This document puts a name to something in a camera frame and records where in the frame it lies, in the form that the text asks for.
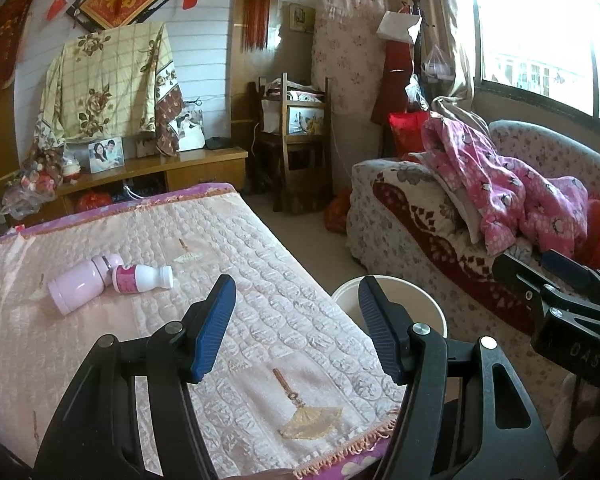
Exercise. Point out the floral covered standing appliance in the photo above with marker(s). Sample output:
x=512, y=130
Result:
x=350, y=50

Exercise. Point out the red and white ornament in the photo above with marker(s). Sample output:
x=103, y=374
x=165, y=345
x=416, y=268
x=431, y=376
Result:
x=71, y=170

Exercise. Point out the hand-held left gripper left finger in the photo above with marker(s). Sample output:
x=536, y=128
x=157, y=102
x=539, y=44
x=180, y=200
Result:
x=212, y=325

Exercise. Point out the dark wooden chair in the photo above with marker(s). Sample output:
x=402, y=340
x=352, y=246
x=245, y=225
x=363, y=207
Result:
x=300, y=170

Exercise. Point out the pink printed pajamas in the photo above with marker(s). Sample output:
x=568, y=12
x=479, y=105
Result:
x=510, y=190

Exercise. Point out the floral covered sofa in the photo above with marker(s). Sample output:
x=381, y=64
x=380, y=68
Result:
x=540, y=150

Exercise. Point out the framed picture on chair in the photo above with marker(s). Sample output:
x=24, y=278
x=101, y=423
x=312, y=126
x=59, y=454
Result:
x=305, y=120

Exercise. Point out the window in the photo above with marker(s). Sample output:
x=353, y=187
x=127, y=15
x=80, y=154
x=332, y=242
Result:
x=540, y=25

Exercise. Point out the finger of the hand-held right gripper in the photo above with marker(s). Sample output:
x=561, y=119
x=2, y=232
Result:
x=517, y=280
x=570, y=265

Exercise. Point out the white plastic bucket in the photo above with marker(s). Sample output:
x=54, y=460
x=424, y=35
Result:
x=420, y=305

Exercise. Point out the hanging red garment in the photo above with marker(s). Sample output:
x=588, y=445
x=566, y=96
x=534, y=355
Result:
x=392, y=80

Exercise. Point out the red wall banner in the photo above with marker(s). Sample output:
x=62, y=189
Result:
x=7, y=35

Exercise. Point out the wooden coat rack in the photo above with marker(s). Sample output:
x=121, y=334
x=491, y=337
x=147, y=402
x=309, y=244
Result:
x=416, y=2

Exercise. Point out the yellow floral cloth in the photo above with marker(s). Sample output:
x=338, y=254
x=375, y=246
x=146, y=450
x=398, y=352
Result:
x=105, y=75

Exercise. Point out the red bag on floor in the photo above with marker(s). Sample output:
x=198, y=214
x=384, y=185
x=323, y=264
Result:
x=337, y=210

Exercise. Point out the plastic-wrapped flower bouquet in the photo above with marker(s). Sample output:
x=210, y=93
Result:
x=32, y=185

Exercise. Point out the beige curtain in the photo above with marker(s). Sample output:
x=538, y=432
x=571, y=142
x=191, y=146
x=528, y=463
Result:
x=440, y=10

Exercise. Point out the framed couple photo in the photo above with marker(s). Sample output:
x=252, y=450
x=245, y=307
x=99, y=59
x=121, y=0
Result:
x=106, y=156

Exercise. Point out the hanging clear plastic bag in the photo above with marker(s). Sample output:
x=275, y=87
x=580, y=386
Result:
x=437, y=65

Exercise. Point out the red item under cabinet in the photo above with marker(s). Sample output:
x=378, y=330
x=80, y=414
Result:
x=94, y=202

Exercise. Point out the red patterned sofa throw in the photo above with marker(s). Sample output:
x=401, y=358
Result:
x=420, y=225

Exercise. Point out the large pink bottle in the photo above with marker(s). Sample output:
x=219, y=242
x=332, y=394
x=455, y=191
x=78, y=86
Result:
x=75, y=285

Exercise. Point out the person's right forearm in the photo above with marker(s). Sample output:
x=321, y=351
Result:
x=590, y=420

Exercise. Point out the small framed wall picture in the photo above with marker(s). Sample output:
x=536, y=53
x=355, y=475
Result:
x=301, y=18

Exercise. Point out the red knot wall hanging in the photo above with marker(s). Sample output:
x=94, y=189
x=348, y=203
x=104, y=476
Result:
x=257, y=15

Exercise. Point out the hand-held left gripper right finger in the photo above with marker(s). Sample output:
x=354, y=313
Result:
x=380, y=325

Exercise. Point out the framed wedding photo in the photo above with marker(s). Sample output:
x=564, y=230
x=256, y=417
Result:
x=187, y=132

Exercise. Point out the shiny red bag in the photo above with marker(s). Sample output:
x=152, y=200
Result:
x=407, y=132

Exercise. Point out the small white pink-label bottle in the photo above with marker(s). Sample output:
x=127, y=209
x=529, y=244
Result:
x=150, y=276

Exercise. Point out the low wooden cabinet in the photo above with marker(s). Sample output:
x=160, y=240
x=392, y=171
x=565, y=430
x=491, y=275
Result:
x=200, y=167

